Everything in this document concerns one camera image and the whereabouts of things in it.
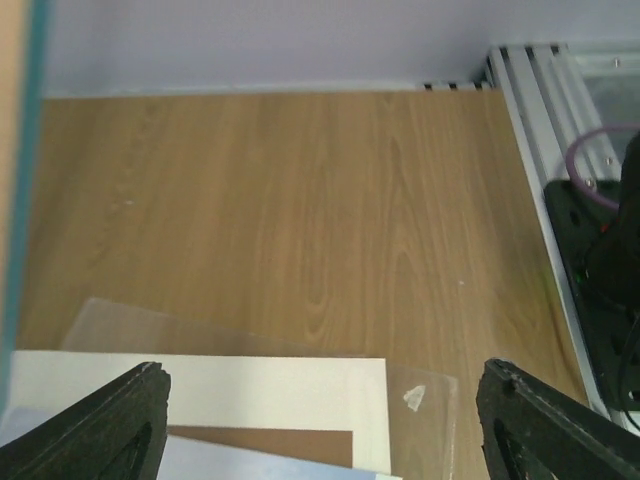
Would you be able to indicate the clear plastic sheet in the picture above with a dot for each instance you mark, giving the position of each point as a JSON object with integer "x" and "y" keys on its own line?
{"x": 422, "y": 404}

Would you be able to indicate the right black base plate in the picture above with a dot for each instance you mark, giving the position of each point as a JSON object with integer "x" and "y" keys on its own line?
{"x": 610, "y": 332}

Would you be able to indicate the brown backing board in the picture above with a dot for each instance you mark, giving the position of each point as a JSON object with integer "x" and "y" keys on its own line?
{"x": 329, "y": 447}

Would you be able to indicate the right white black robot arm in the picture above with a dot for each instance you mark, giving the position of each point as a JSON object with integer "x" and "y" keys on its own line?
{"x": 612, "y": 263}

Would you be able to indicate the aluminium front rail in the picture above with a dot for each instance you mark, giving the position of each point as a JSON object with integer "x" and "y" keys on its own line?
{"x": 573, "y": 111}

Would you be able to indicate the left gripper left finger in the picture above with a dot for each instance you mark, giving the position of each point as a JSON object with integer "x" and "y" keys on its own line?
{"x": 145, "y": 387}

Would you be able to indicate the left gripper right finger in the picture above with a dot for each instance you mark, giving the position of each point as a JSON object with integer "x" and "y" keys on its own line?
{"x": 533, "y": 431}

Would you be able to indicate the hot air balloon photo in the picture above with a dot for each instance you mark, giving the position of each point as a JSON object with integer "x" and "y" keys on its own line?
{"x": 250, "y": 462}

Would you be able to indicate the blue wooden picture frame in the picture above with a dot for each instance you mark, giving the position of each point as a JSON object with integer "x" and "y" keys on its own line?
{"x": 24, "y": 38}

